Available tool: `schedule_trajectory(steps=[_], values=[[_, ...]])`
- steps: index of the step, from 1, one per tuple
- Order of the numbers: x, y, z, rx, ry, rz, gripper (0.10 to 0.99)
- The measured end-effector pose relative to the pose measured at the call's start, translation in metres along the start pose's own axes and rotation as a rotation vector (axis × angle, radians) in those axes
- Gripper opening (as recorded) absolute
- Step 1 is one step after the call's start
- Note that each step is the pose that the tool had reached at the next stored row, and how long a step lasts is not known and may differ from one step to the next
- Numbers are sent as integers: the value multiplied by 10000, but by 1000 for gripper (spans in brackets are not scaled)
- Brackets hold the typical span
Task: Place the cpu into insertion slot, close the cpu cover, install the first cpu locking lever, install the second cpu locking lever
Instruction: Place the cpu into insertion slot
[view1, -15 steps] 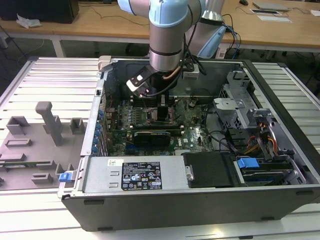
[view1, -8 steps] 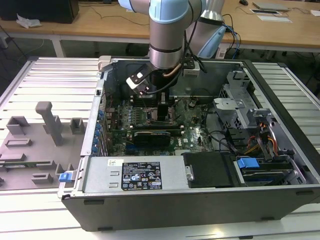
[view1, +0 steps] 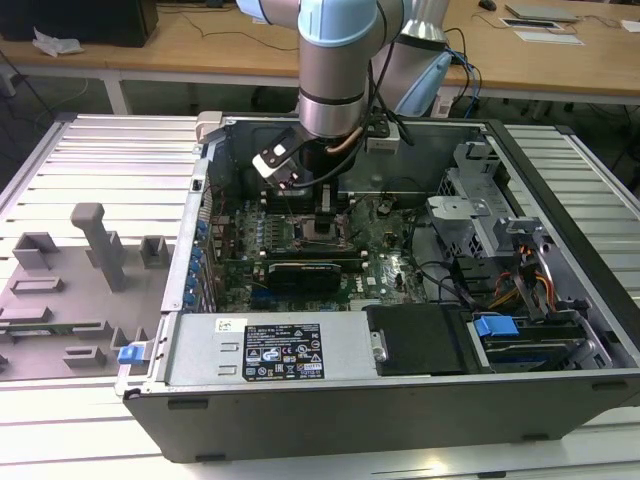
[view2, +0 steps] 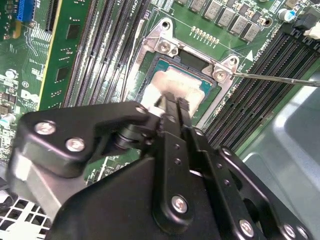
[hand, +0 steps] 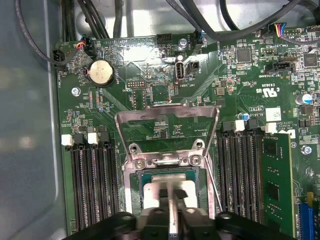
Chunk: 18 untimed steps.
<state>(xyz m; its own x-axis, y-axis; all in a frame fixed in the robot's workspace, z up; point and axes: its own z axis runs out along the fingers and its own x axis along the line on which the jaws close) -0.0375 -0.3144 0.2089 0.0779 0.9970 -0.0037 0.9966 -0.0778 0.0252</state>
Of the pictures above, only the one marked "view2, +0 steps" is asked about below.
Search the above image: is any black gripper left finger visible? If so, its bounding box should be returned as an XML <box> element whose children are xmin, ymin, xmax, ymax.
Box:
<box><xmin>7</xmin><ymin>91</ymin><xmax>195</xmax><ymax>235</ymax></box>

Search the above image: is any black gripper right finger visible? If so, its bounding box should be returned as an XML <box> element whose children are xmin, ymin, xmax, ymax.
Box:
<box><xmin>177</xmin><ymin>98</ymin><xmax>315</xmax><ymax>240</ymax></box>

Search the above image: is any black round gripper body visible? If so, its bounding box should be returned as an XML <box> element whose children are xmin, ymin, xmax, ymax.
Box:
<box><xmin>46</xmin><ymin>156</ymin><xmax>235</xmax><ymax>240</ymax></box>

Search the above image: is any silver square CPU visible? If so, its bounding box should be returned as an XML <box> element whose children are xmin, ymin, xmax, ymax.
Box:
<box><xmin>139</xmin><ymin>66</ymin><xmax>213</xmax><ymax>121</ymax></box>

